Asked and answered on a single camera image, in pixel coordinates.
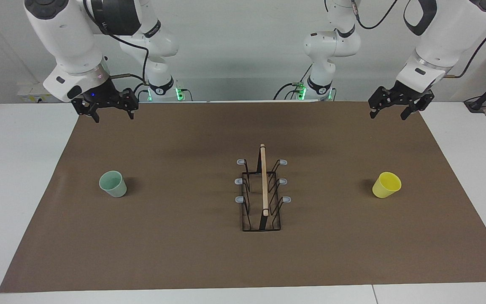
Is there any black left arm base cable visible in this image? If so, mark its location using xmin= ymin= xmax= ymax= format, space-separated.
xmin=273 ymin=62 xmax=313 ymax=101

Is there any brown table mat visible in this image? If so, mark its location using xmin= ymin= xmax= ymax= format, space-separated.
xmin=0 ymin=100 xmax=486 ymax=293

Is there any green plastic cup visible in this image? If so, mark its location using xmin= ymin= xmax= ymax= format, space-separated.
xmin=99 ymin=171 xmax=127 ymax=198

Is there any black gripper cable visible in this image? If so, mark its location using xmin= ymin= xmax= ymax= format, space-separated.
xmin=84 ymin=0 xmax=149 ymax=85
xmin=351 ymin=0 xmax=486 ymax=79

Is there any yellow plastic cup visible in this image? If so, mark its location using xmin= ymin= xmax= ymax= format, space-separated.
xmin=372 ymin=172 xmax=402 ymax=198

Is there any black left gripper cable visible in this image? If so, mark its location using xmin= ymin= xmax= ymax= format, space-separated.
xmin=351 ymin=0 xmax=486 ymax=79

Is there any black wire cup rack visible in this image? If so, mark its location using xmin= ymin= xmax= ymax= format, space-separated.
xmin=235 ymin=144 xmax=292 ymax=232

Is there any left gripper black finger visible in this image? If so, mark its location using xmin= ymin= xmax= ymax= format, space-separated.
xmin=400 ymin=90 xmax=435 ymax=121
xmin=368 ymin=86 xmax=395 ymax=119

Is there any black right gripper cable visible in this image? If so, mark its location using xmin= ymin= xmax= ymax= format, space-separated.
xmin=84 ymin=0 xmax=149 ymax=85

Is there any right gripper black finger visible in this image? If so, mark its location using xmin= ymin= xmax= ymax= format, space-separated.
xmin=71 ymin=98 xmax=101 ymax=123
xmin=114 ymin=89 xmax=139 ymax=120

